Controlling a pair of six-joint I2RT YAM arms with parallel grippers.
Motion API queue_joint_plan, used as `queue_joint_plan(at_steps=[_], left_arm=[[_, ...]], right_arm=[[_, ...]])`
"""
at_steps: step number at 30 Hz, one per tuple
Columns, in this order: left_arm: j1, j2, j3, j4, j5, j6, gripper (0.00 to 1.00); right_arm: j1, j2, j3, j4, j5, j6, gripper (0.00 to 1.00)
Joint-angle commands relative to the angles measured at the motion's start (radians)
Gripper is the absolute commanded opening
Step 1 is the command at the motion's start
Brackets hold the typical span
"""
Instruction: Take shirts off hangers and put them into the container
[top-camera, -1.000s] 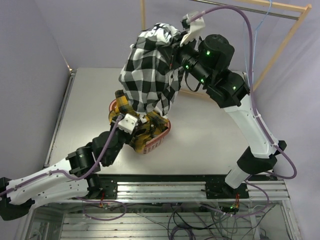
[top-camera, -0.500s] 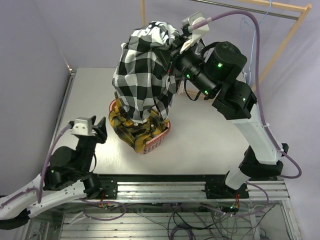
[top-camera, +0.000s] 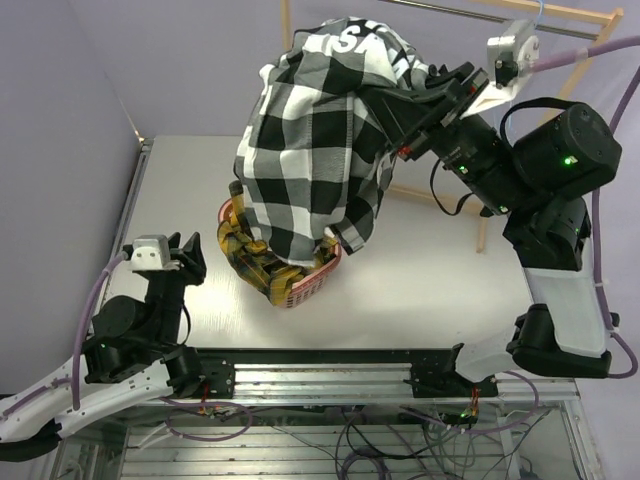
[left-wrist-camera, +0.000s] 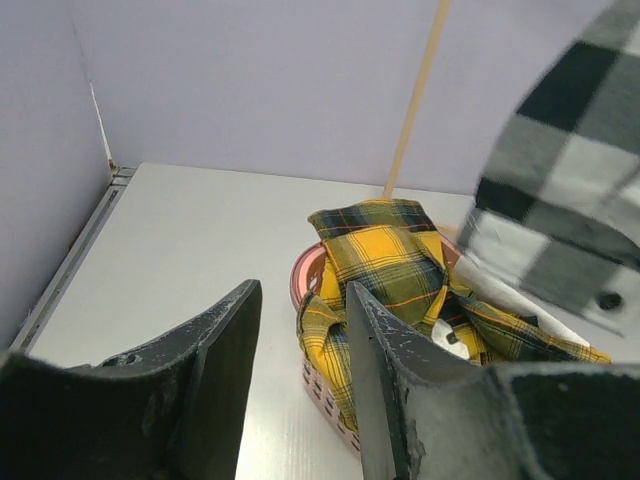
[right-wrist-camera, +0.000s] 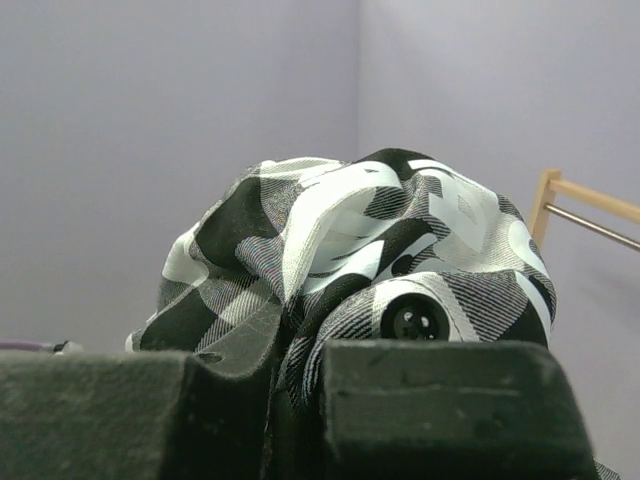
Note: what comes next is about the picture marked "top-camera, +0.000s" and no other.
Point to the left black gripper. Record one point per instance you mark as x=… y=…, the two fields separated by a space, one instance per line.
x=195 y=265

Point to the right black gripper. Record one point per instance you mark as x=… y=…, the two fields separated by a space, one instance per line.
x=421 y=122

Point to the black white checkered shirt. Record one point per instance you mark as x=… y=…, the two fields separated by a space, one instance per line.
x=312 y=159

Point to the light blue wire hanger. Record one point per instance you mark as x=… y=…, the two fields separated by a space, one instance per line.
x=540 y=12

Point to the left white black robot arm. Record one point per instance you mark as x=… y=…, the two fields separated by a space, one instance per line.
x=125 y=352

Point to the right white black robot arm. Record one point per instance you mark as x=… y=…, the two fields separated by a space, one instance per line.
x=539 y=184

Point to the yellow black plaid shirt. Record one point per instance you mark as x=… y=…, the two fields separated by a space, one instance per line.
x=260 y=265

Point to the pink plastic laundry basket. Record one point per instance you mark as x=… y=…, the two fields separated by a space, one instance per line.
x=310 y=287

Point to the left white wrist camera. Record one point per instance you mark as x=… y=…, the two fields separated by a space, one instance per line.
x=150 y=253

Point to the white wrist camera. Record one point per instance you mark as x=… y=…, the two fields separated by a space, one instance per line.
x=150 y=253
x=508 y=56

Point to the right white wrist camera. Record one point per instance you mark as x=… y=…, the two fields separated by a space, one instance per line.
x=508 y=56

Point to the aluminium rail base frame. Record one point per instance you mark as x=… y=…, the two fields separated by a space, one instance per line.
x=423 y=281

